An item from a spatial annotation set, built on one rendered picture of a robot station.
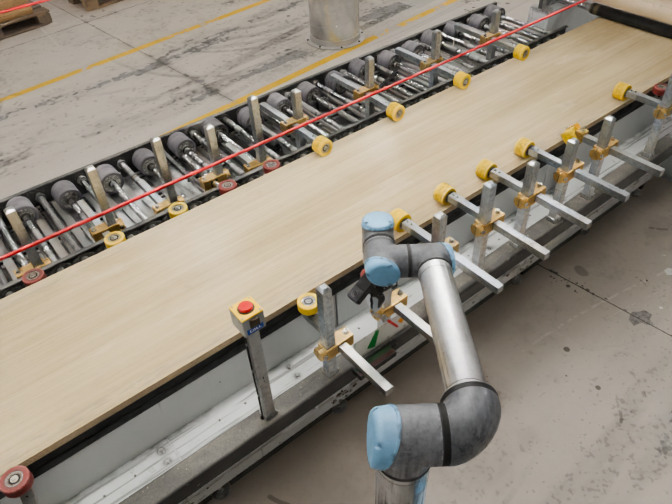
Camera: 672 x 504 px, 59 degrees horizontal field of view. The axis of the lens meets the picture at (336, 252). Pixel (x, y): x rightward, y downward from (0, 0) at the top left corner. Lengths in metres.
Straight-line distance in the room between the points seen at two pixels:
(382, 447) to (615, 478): 1.86
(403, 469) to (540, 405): 1.86
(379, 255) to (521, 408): 1.56
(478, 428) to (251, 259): 1.31
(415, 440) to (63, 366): 1.31
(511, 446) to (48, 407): 1.86
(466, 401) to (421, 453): 0.13
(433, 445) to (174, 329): 1.17
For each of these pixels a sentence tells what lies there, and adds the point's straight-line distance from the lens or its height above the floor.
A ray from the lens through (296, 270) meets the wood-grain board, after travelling 2.18.
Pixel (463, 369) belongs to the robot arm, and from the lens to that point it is 1.26.
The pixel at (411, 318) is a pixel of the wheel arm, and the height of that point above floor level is 0.86.
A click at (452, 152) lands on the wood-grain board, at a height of 0.90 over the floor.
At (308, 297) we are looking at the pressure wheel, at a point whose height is 0.90.
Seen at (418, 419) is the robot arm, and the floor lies 1.45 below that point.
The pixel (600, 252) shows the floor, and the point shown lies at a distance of 3.79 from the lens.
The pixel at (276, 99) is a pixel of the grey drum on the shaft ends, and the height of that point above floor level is 0.85.
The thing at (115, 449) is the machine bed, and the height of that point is 0.71.
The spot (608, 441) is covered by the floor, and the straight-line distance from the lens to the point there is 2.98.
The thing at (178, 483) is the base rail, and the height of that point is 0.70.
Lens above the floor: 2.42
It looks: 43 degrees down
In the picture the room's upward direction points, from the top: 3 degrees counter-clockwise
